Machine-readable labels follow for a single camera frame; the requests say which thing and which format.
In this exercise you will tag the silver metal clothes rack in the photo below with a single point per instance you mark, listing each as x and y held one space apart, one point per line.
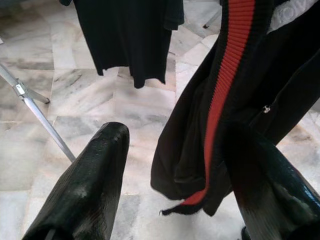
50 130

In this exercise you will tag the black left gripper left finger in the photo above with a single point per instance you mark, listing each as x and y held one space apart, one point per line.
87 187

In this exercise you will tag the black T-shirt with logo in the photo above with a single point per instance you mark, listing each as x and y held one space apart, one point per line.
130 37

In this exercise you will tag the dark shirt with red collar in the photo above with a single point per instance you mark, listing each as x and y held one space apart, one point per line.
190 140

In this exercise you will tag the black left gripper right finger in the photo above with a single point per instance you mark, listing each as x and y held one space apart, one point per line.
275 200

